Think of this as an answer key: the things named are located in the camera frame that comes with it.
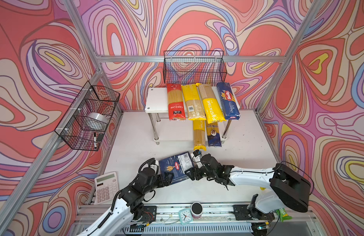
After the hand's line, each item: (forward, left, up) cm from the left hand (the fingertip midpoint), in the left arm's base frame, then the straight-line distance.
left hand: (169, 177), depth 80 cm
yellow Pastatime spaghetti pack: (+25, -18, +5) cm, 31 cm away
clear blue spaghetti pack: (+26, -27, +4) cm, 38 cm away
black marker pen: (+10, +36, +20) cm, 43 cm away
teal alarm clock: (-18, -9, -3) cm, 20 cm away
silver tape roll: (+19, +36, +27) cm, 49 cm away
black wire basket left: (+17, +43, +24) cm, 53 cm away
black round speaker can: (-16, -14, -1) cm, 21 cm away
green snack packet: (-18, -57, -4) cm, 60 cm away
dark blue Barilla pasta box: (+6, -4, +2) cm, 7 cm away
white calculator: (-4, +35, -3) cm, 36 cm away
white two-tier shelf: (+32, +5, +2) cm, 33 cm away
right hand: (+2, -12, -1) cm, 12 cm away
